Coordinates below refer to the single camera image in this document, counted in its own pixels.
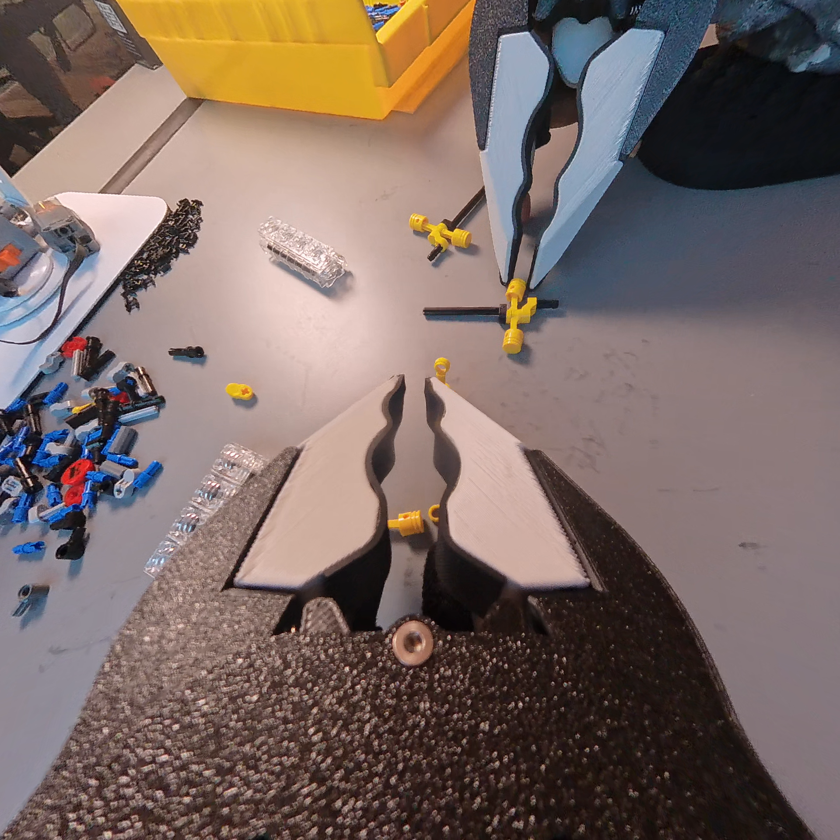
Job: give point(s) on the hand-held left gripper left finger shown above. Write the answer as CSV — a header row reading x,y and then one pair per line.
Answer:
x,y
315,518

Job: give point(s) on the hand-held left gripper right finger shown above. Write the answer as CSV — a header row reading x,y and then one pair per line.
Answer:
x,y
505,518

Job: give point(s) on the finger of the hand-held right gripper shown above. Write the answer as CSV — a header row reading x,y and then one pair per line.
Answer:
x,y
508,131
604,131

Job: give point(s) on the black axle with yellow pistons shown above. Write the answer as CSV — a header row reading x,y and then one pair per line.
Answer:
x,y
512,338
441,237

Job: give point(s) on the grey desk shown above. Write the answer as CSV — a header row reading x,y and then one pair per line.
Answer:
x,y
656,394

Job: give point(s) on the clear cylinder block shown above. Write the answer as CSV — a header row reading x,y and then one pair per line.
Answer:
x,y
197,505
302,253

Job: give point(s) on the yellow flat connector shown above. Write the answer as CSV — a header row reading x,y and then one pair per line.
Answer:
x,y
239,391

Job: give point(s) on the group of blue pins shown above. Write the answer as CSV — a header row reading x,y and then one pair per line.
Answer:
x,y
387,13

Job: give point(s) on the black connector pin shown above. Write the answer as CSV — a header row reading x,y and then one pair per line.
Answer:
x,y
187,352

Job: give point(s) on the pile of mixed small bricks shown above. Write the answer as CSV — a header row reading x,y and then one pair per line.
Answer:
x,y
79,459

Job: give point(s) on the yellow plastic bin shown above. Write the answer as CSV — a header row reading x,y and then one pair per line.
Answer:
x,y
262,72

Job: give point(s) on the dark grey small connector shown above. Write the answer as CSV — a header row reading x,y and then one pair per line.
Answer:
x,y
33,592

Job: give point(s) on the pile of black pins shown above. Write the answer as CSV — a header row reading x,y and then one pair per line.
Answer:
x,y
161,249

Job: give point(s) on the white book stand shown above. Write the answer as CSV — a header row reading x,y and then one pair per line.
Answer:
x,y
124,223

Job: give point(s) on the grey toy motor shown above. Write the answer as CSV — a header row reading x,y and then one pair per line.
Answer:
x,y
65,226

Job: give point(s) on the black toy engine box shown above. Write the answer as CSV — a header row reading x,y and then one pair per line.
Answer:
x,y
124,46

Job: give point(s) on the grey battery box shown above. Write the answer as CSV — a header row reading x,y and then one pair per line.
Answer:
x,y
19,229

